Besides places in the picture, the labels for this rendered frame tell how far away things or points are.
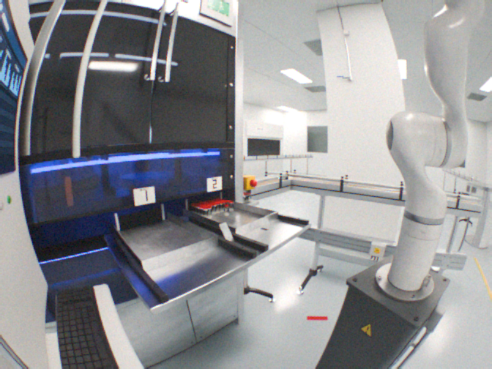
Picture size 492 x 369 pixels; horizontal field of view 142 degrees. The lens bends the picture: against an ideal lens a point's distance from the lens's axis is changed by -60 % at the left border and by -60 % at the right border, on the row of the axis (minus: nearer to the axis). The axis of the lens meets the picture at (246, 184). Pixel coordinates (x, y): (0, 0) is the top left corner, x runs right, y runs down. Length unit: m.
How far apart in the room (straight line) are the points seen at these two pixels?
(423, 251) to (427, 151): 0.22
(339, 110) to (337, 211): 1.04
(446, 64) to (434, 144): 0.17
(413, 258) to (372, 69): 1.98
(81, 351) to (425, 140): 0.80
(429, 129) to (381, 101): 1.72
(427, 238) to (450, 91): 0.30
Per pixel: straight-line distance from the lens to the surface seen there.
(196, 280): 0.52
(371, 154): 2.13
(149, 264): 0.57
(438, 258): 1.73
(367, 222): 2.23
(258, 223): 0.81
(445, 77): 0.43
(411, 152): 0.45
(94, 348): 0.49
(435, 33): 0.43
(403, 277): 0.55
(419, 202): 0.49
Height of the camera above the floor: 1.18
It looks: 10 degrees down
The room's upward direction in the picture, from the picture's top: straight up
